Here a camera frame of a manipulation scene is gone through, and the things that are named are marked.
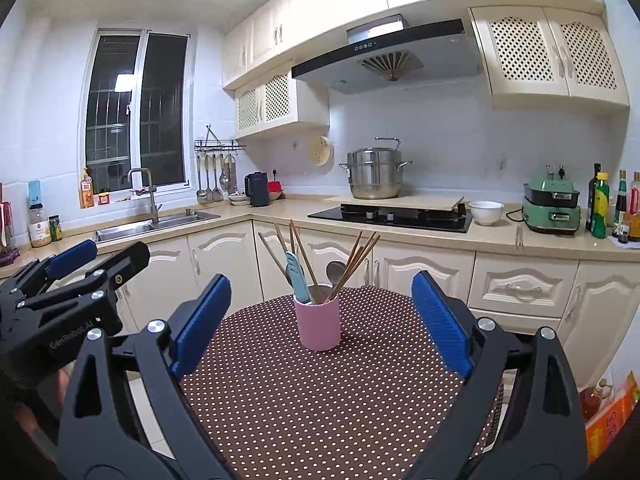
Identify black range hood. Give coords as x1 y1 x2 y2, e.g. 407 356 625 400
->
291 18 480 94

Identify wooden chopstick long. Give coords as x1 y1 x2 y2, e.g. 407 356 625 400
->
290 220 322 304

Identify steel kitchen sink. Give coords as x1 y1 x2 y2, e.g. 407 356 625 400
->
94 209 219 244

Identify green oil bottle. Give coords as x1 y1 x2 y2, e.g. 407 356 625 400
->
591 171 610 240

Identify white ceramic bowl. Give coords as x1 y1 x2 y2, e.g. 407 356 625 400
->
469 200 504 226

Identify cream lower kitchen cabinets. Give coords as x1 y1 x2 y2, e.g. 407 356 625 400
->
117 221 639 388

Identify black electric kettle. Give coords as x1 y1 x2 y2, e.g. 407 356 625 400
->
244 171 270 207

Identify orange snack package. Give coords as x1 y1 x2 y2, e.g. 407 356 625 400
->
579 372 639 465

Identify steel sink faucet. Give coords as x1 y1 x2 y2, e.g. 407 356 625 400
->
127 167 162 226

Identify brown polka dot tablecloth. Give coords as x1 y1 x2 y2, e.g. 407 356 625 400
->
177 284 504 480

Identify dark sauce bottle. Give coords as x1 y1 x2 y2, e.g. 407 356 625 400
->
613 169 629 243

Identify steel steamer pot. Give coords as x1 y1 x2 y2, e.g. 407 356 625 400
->
340 136 411 200

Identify cream upper cabinets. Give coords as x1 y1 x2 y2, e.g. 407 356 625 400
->
224 0 629 138

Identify green electric cooker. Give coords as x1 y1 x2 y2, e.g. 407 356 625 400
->
522 165 582 235

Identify operator left hand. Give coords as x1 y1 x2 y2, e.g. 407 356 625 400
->
13 368 70 464

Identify white labelled jar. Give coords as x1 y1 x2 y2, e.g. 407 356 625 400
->
28 204 52 248

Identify dark window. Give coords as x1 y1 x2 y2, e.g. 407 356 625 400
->
84 30 190 193

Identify red capped sauce bottle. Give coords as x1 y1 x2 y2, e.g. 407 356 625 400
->
626 171 640 242

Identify pink utensil cup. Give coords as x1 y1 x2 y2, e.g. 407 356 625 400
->
293 297 341 351

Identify large steel spoon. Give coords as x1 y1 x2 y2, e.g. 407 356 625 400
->
326 260 346 286

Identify hanging utensil rack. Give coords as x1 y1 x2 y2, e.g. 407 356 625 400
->
193 125 246 204

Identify black gas hob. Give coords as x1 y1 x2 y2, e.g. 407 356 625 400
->
309 204 473 233

